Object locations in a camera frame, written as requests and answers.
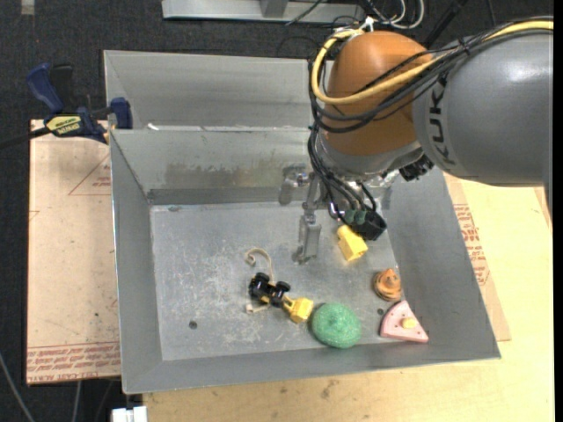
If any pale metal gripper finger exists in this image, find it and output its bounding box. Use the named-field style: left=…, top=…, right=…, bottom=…
left=292, top=215, right=311, bottom=266
left=307, top=217, right=323, bottom=262

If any yellow plastic block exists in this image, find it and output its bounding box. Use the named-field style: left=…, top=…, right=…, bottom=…
left=336, top=224, right=369, bottom=262

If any yellow and black toy loader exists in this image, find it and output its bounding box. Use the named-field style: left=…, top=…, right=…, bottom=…
left=248, top=272, right=315, bottom=324

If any orange-brown swirl toy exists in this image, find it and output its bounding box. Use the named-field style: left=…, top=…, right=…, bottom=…
left=372, top=268, right=403, bottom=302

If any green round scrub sponge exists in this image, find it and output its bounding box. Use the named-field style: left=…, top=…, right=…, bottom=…
left=310, top=302, right=363, bottom=350

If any grey metal bin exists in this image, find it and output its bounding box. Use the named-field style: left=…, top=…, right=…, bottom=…
left=103, top=49, right=502, bottom=396

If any pink wedge with yellow knob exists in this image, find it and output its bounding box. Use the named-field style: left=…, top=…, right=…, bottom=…
left=378, top=300, right=430, bottom=345

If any brown cardboard board red print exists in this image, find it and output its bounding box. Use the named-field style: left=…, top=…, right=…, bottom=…
left=26, top=119, right=513, bottom=386

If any beige string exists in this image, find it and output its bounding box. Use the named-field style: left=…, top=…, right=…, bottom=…
left=244, top=247, right=274, bottom=316

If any black cylinder on white bracket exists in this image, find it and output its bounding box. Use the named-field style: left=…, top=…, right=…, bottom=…
left=398, top=152, right=435, bottom=183

